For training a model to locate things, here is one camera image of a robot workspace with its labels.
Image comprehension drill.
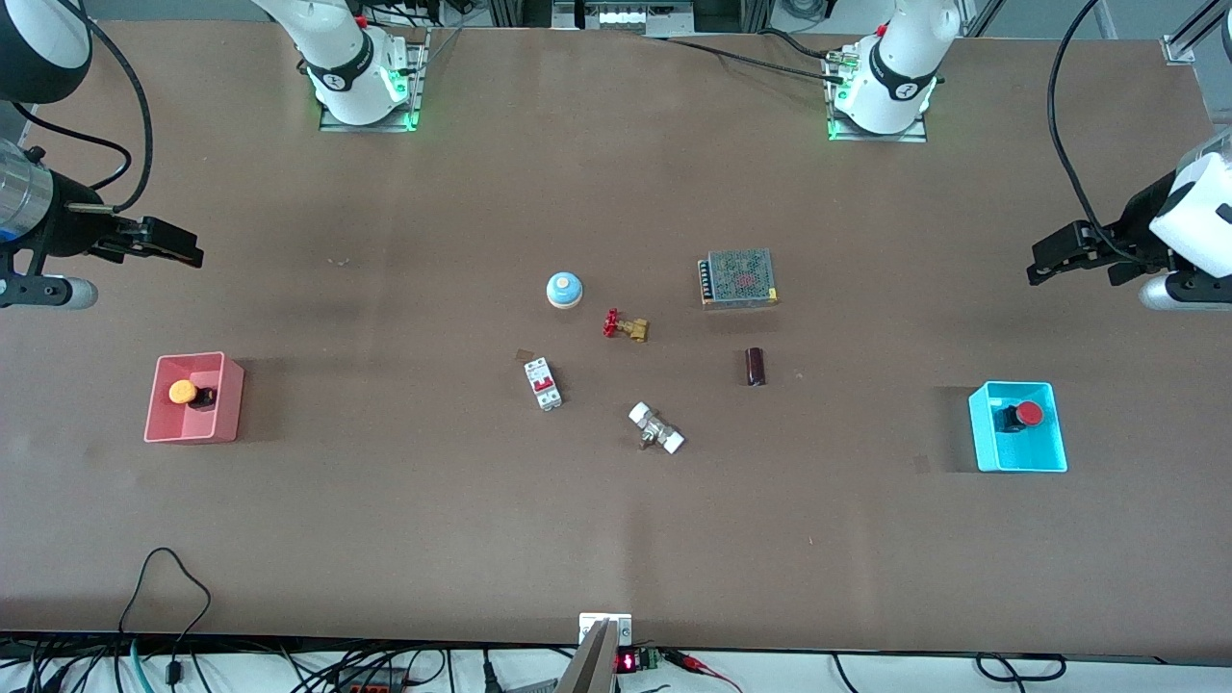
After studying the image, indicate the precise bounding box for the pink plastic bin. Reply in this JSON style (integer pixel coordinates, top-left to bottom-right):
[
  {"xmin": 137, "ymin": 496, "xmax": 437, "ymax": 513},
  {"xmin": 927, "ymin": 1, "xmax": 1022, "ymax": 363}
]
[{"xmin": 144, "ymin": 351, "xmax": 244, "ymax": 445}]

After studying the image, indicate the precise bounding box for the cyan plastic bin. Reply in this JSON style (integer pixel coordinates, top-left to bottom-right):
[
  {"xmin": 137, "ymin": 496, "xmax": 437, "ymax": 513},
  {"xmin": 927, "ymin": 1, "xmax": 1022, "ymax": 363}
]
[{"xmin": 968, "ymin": 381, "xmax": 1069, "ymax": 474}]

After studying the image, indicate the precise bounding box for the metal mesh power supply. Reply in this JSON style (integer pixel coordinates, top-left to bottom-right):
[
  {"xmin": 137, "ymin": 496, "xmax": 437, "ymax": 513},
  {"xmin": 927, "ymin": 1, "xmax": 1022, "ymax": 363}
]
[{"xmin": 699, "ymin": 248, "xmax": 779, "ymax": 309}]

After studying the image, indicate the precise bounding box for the white red circuit breaker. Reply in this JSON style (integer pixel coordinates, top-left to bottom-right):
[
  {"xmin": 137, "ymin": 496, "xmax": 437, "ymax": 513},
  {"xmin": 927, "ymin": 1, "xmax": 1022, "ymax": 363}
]
[{"xmin": 524, "ymin": 357, "xmax": 565, "ymax": 412}]

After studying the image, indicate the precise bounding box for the white-capped metal pipe fitting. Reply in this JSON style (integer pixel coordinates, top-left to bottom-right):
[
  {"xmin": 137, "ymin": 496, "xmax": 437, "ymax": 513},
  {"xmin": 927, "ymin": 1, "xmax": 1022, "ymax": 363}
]
[{"xmin": 628, "ymin": 401, "xmax": 685, "ymax": 455}]

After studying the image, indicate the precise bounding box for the black power strip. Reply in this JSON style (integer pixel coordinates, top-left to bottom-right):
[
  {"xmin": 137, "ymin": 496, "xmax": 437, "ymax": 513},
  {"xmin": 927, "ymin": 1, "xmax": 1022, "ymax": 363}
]
[{"xmin": 327, "ymin": 669, "xmax": 410, "ymax": 693}]

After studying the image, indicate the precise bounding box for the grey equipment box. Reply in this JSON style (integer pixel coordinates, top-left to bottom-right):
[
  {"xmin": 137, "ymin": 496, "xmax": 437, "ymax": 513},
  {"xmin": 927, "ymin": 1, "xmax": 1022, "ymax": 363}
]
[{"xmin": 553, "ymin": 0, "xmax": 694, "ymax": 35}]

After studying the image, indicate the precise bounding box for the red clip lead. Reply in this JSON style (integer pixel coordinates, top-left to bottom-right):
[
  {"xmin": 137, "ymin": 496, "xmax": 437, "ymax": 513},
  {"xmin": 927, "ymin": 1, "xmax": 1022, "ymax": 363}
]
[{"xmin": 664, "ymin": 650, "xmax": 742, "ymax": 692}]

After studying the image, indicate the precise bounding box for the grey metal bar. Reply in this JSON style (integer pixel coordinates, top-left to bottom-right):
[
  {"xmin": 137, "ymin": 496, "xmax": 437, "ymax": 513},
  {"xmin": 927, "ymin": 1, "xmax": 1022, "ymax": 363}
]
[{"xmin": 556, "ymin": 619, "xmax": 617, "ymax": 693}]

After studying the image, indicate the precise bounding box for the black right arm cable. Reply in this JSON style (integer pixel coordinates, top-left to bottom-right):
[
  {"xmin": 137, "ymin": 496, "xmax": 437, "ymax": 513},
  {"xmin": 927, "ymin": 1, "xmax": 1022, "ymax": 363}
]
[{"xmin": 10, "ymin": 0, "xmax": 155, "ymax": 213}]

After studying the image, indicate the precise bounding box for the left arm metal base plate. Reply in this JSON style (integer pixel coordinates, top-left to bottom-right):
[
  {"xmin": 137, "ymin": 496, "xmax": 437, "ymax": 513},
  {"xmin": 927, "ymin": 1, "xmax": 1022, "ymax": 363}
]
[{"xmin": 828, "ymin": 48, "xmax": 928, "ymax": 143}]

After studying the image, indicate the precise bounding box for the aluminium frame profile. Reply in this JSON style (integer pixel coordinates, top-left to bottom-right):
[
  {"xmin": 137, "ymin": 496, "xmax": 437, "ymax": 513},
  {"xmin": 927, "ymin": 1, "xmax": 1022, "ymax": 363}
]
[{"xmin": 1163, "ymin": 0, "xmax": 1232, "ymax": 66}]

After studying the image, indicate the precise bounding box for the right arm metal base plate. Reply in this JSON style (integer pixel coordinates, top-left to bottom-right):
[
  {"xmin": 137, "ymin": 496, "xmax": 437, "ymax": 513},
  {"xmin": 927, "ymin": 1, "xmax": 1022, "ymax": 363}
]
[{"xmin": 320, "ymin": 27, "xmax": 429, "ymax": 133}]

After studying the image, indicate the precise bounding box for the black looped thin cable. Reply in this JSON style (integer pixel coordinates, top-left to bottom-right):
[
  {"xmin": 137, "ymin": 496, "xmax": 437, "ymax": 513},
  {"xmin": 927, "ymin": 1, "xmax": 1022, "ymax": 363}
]
[{"xmin": 118, "ymin": 548, "xmax": 213, "ymax": 665}]

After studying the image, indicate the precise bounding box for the black cable to arm base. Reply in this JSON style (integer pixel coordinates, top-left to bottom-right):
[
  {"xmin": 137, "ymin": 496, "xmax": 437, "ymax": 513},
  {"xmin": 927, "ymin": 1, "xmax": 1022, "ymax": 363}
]
[{"xmin": 664, "ymin": 29, "xmax": 853, "ymax": 88}]

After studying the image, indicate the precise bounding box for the black coiled cable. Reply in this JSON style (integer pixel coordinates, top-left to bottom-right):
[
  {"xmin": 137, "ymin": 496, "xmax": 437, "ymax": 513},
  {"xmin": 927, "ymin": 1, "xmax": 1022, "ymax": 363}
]
[{"xmin": 975, "ymin": 653, "xmax": 1067, "ymax": 682}]

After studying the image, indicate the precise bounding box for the brass valve red handle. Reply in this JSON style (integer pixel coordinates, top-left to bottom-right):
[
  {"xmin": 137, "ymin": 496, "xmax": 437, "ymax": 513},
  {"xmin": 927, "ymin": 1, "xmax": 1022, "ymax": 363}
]
[{"xmin": 603, "ymin": 308, "xmax": 651, "ymax": 344}]

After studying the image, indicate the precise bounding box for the white metal bracket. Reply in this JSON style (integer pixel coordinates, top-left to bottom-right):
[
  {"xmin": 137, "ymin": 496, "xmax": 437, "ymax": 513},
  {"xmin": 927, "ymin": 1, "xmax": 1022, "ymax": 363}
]
[{"xmin": 578, "ymin": 612, "xmax": 633, "ymax": 646}]

